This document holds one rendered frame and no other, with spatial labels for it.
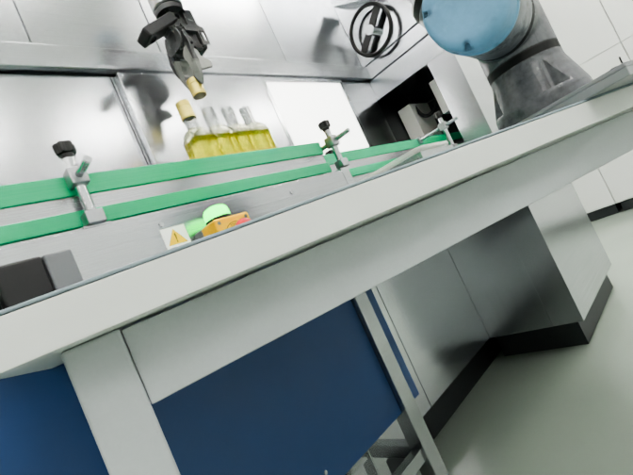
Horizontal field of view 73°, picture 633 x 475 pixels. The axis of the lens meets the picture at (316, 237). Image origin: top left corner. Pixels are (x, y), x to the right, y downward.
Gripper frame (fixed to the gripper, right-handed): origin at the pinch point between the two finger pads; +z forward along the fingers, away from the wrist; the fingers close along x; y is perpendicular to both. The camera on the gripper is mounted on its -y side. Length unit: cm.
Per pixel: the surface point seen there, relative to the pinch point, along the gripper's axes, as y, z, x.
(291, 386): -19, 70, -13
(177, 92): 3.4, -5.1, 11.9
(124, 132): -13.5, 3.7, 15.0
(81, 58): -17.4, -14.6, 12.7
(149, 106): -6.2, -1.4, 11.9
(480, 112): 104, 25, -22
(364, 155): 47, 27, -4
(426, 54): 104, -6, -13
